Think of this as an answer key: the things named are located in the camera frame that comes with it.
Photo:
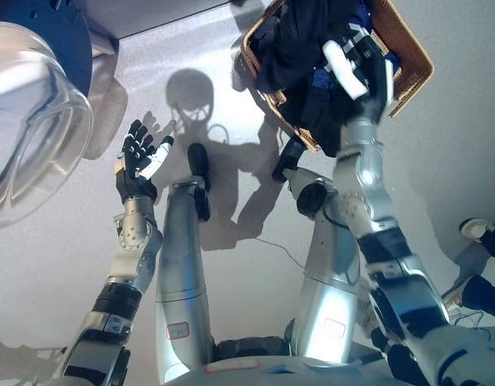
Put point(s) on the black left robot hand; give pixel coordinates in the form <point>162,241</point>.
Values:
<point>137,169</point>

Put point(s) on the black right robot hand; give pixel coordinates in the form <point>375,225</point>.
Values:
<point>372,80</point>

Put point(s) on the black garment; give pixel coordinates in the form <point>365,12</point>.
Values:
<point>295,52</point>

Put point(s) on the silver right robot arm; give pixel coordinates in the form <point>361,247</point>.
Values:
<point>376,201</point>

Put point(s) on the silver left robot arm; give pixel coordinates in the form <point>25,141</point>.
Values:
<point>131,249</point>

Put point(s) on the brown wicker laundry basket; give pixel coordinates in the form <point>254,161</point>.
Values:
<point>408,52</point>

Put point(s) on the dark grey washing machine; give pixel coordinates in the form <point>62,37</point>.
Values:
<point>151,16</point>

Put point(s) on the navy blue garment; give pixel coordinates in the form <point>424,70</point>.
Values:
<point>324,78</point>

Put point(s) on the black left robot foot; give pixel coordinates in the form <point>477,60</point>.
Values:
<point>198,161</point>

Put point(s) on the black robot foot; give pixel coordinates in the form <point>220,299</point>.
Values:
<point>198,161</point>
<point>289,158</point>

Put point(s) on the silver left robot leg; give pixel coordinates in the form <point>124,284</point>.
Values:
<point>181,261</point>

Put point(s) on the silver robot leg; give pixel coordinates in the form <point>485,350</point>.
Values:
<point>332,281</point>
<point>181,261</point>

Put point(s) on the round glass washer door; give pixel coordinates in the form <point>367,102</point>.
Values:
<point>34,120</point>

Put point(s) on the black right robot foot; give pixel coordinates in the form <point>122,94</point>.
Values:
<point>289,158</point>

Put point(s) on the dark trouser leg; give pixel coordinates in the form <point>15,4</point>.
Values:
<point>494,243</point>
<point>484,295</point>

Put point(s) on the silver right robot leg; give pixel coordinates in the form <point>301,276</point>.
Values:
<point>332,281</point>

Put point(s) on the grey robot torso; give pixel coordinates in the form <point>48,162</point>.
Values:
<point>247,366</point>

